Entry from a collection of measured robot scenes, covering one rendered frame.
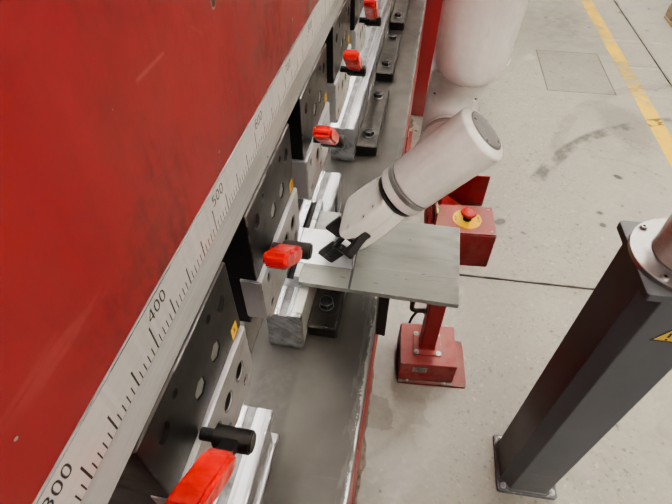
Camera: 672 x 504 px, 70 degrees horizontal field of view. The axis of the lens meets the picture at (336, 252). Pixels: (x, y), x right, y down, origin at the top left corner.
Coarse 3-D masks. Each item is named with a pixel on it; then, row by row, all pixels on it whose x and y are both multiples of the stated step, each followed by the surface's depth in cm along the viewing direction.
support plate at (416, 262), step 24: (336, 216) 91; (384, 240) 86; (408, 240) 86; (432, 240) 86; (456, 240) 86; (312, 264) 82; (360, 264) 82; (384, 264) 82; (408, 264) 82; (432, 264) 82; (456, 264) 82; (336, 288) 79; (360, 288) 79; (384, 288) 79; (408, 288) 79; (432, 288) 79; (456, 288) 79
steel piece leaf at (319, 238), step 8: (304, 232) 88; (312, 232) 88; (320, 232) 88; (328, 232) 88; (304, 240) 86; (312, 240) 86; (320, 240) 86; (328, 240) 86; (344, 240) 86; (320, 248) 85; (312, 256) 83; (320, 256) 83; (344, 256) 83; (320, 264) 82; (328, 264) 82; (336, 264) 82; (344, 264) 82; (352, 264) 81
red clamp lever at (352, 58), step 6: (348, 54) 68; (354, 54) 68; (348, 60) 69; (354, 60) 68; (360, 60) 71; (342, 66) 76; (348, 66) 71; (354, 66) 71; (360, 66) 72; (366, 66) 76; (348, 72) 76; (354, 72) 76; (360, 72) 76
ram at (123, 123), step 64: (0, 0) 15; (64, 0) 18; (128, 0) 21; (192, 0) 27; (256, 0) 37; (0, 64) 15; (64, 64) 18; (128, 64) 22; (192, 64) 28; (256, 64) 39; (0, 128) 16; (64, 128) 18; (128, 128) 23; (192, 128) 29; (0, 192) 16; (64, 192) 19; (128, 192) 23; (192, 192) 30; (0, 256) 16; (64, 256) 19; (128, 256) 24; (0, 320) 17; (64, 320) 20; (128, 320) 25; (192, 320) 33; (0, 384) 17; (64, 384) 20; (0, 448) 17; (64, 448) 21; (128, 448) 27
